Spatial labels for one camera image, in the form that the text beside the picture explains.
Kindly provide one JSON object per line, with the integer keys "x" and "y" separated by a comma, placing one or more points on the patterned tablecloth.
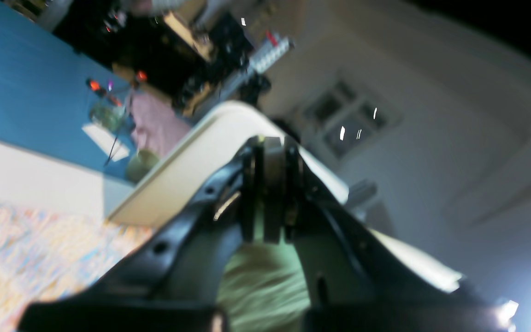
{"x": 46, "y": 255}

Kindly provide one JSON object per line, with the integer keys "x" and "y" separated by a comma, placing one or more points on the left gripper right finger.
{"x": 355, "y": 283}

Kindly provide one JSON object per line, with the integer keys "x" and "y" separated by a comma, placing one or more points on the green t-shirt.
{"x": 263, "y": 287}

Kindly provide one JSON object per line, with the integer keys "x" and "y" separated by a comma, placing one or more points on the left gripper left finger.
{"x": 170, "y": 283}

